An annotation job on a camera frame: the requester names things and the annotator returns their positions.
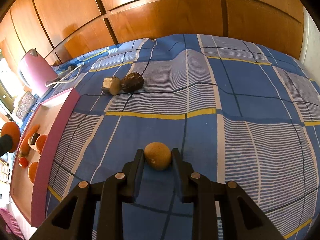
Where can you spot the red tomato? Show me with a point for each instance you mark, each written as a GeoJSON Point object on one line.
{"type": "Point", "coordinates": [23, 162]}

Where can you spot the patterned tissue box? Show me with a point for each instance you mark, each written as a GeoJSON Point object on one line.
{"type": "Point", "coordinates": [25, 105]}

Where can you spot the wooden wardrobe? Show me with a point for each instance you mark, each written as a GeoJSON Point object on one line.
{"type": "Point", "coordinates": [175, 12]}

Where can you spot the cut pale mushroom piece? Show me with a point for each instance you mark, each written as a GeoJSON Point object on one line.
{"type": "Point", "coordinates": [111, 85]}

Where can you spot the small brown kiwi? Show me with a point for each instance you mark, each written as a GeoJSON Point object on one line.
{"type": "Point", "coordinates": [158, 156]}

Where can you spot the carrot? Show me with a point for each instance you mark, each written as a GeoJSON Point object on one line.
{"type": "Point", "coordinates": [25, 143]}

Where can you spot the purple cloth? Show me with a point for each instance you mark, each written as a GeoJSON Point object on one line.
{"type": "Point", "coordinates": [10, 225]}

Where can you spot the pink shallow tray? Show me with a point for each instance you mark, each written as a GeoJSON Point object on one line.
{"type": "Point", "coordinates": [60, 130]}

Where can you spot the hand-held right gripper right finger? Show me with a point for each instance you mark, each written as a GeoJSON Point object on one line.
{"type": "Point", "coordinates": [178, 180]}

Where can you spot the brown cap mushroom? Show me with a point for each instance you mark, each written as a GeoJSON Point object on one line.
{"type": "Point", "coordinates": [33, 138]}

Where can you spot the blue plaid blanket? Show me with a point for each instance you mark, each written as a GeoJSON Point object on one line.
{"type": "Point", "coordinates": [225, 92]}

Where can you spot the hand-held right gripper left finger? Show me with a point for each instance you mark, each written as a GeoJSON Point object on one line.
{"type": "Point", "coordinates": [136, 180]}

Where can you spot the orange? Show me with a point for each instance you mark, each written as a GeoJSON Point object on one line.
{"type": "Point", "coordinates": [42, 143]}
{"type": "Point", "coordinates": [12, 130]}
{"type": "Point", "coordinates": [33, 172]}

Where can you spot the dark brown wrinkled passion fruit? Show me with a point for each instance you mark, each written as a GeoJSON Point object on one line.
{"type": "Point", "coordinates": [132, 82]}

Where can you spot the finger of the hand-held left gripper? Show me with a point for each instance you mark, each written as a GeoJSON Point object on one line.
{"type": "Point", "coordinates": [5, 143]}

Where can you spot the pink electric kettle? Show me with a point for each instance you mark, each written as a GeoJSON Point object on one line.
{"type": "Point", "coordinates": [37, 77]}

